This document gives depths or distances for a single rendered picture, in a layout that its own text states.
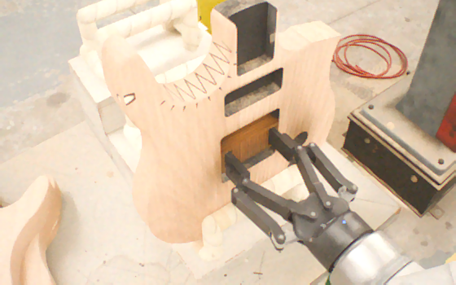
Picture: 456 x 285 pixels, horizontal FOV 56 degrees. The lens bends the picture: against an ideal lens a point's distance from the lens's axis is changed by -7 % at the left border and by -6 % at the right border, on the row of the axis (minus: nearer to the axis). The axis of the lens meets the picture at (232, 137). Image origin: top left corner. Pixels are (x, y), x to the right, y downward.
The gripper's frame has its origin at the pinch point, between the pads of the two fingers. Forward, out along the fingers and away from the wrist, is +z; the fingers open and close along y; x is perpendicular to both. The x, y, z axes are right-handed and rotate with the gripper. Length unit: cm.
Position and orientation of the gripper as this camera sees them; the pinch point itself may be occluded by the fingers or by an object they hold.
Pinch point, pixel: (252, 148)
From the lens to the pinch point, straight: 64.3
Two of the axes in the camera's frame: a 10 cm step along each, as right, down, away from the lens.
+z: -5.8, -6.1, 5.4
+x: 0.0, -6.6, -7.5
